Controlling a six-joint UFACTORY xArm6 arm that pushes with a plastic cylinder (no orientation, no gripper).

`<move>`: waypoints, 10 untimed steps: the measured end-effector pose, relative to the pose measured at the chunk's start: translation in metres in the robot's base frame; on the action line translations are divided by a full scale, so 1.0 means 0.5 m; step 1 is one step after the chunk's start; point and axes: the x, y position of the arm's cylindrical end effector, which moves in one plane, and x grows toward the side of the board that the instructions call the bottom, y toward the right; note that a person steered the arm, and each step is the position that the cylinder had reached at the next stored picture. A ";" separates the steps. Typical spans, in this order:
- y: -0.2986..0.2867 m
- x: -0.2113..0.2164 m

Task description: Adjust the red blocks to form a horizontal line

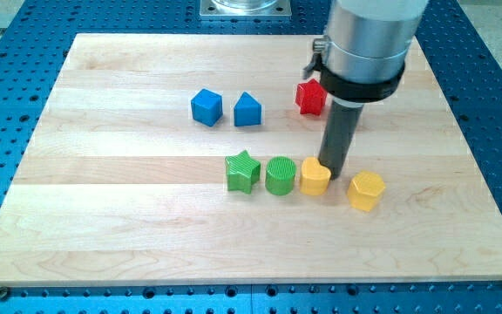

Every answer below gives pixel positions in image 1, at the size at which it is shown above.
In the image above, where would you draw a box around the silver robot arm cylinder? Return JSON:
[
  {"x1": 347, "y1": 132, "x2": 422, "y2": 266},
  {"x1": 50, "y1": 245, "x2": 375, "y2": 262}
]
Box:
[{"x1": 302, "y1": 0, "x2": 428, "y2": 103}]

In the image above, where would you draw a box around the green star block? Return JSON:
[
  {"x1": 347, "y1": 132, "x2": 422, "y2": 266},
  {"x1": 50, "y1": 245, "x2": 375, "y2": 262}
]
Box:
[{"x1": 225, "y1": 150, "x2": 261, "y2": 195}]

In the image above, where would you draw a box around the green cylinder block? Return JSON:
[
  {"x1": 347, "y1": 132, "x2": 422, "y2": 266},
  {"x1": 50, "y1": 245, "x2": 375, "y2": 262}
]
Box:
[{"x1": 265, "y1": 156, "x2": 296, "y2": 196}]

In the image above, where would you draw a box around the blue triangle block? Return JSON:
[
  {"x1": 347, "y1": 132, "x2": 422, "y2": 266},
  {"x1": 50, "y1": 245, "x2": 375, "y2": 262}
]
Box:
[{"x1": 234, "y1": 92, "x2": 262, "y2": 126}]

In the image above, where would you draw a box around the blue cube block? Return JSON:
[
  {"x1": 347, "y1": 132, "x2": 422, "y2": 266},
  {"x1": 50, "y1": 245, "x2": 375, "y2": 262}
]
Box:
[{"x1": 190, "y1": 89, "x2": 223, "y2": 126}]

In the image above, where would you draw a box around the yellow heart block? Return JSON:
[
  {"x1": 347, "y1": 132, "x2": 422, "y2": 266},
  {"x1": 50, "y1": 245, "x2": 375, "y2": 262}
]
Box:
[{"x1": 300, "y1": 157, "x2": 331, "y2": 196}]

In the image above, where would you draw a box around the light wooden board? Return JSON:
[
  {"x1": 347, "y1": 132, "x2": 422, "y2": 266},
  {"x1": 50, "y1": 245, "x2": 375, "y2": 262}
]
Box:
[{"x1": 0, "y1": 34, "x2": 502, "y2": 287}]

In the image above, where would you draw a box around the red star block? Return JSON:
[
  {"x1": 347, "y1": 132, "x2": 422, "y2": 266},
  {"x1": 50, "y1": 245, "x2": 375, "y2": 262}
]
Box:
[{"x1": 295, "y1": 78, "x2": 327, "y2": 116}]

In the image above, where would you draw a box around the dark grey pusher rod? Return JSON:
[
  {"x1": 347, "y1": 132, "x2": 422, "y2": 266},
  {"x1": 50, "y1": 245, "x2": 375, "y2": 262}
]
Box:
[{"x1": 318, "y1": 98, "x2": 363, "y2": 180}]

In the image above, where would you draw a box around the yellow hexagon block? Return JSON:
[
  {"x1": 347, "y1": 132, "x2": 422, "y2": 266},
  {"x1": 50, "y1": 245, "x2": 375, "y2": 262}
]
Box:
[{"x1": 347, "y1": 171, "x2": 386, "y2": 212}]

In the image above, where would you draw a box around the blue perforated metal table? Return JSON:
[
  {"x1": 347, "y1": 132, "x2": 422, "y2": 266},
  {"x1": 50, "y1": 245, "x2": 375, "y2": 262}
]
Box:
[{"x1": 0, "y1": 1, "x2": 502, "y2": 313}]

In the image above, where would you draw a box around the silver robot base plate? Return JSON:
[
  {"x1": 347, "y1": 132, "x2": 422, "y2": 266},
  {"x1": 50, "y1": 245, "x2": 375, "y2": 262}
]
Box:
[{"x1": 199, "y1": 0, "x2": 292, "y2": 18}]

